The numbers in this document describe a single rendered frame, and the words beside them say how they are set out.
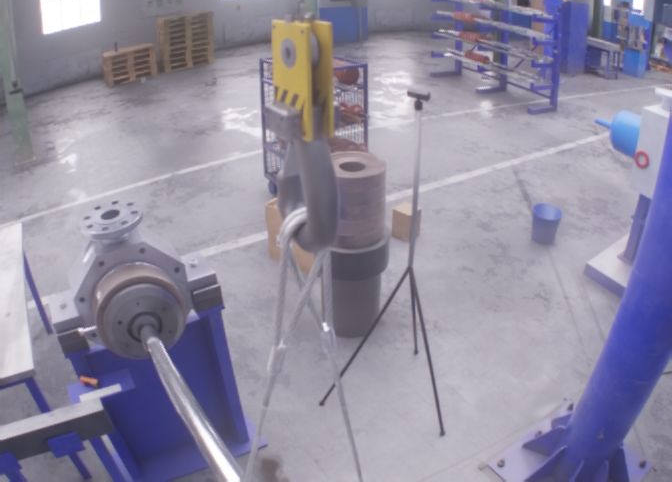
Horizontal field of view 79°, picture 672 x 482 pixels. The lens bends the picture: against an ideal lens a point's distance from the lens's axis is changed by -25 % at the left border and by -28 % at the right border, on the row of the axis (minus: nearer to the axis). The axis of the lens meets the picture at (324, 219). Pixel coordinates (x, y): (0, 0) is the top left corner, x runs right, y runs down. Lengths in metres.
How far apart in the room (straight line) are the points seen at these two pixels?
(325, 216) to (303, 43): 0.15
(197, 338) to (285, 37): 1.98
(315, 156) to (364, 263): 2.57
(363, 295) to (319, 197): 2.74
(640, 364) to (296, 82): 1.82
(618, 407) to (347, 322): 1.89
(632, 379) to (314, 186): 1.82
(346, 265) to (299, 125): 2.57
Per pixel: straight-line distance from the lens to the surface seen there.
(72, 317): 1.95
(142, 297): 1.77
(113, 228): 1.79
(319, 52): 0.43
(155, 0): 13.41
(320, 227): 0.45
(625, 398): 2.19
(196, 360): 2.40
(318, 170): 0.43
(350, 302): 3.18
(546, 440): 2.71
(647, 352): 2.03
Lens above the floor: 2.21
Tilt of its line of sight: 29 degrees down
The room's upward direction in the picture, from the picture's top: 1 degrees counter-clockwise
